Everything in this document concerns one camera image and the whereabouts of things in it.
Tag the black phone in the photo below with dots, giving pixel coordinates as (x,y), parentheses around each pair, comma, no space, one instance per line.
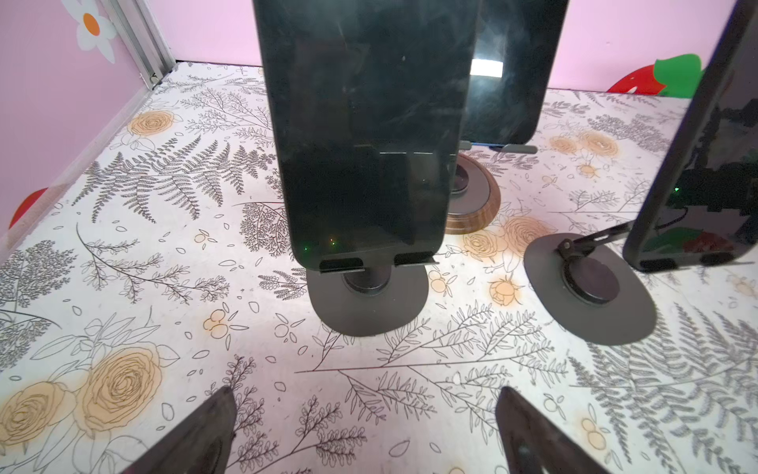
(702,207)
(367,100)
(515,51)

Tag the wooden base phone stand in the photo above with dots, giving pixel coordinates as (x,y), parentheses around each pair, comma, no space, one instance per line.
(475,199)

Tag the aluminium corner post left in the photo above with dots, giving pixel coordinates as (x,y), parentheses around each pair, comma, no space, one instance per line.
(137,27)

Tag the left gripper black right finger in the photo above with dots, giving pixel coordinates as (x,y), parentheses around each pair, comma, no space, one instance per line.
(533,444)

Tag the grey round phone stand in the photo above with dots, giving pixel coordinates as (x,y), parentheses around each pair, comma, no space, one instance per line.
(360,301)

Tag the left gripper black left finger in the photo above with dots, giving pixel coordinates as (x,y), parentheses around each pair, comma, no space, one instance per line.
(200,444)

